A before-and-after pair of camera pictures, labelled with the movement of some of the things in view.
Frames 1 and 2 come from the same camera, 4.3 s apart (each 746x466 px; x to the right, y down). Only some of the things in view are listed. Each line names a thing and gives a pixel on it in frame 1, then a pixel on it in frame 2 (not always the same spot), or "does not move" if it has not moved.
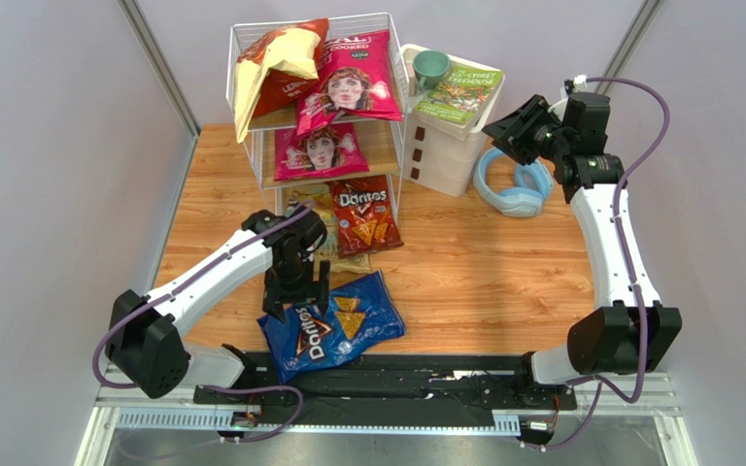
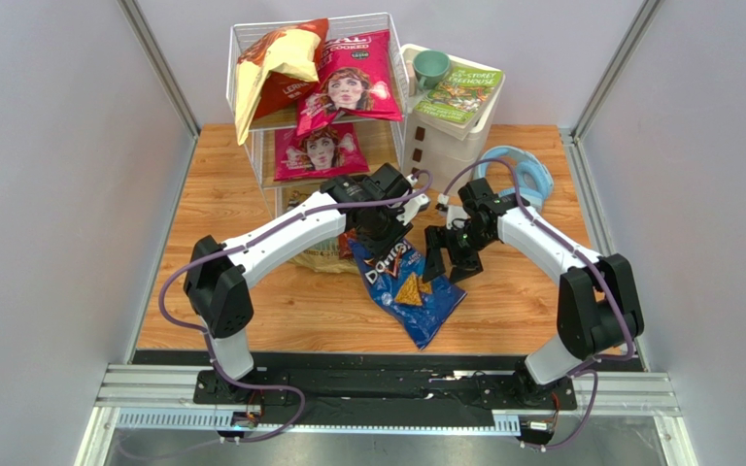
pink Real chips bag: [356, 78] does not move
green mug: [431, 68] does not move
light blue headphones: [534, 183] does not move
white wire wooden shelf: [322, 101] does not move
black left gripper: [276, 296] → [379, 249]
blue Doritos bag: [359, 315] → [395, 282]
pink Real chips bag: [328, 149] does not move
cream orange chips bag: [275, 70] does not move
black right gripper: [526, 129] → [453, 239]
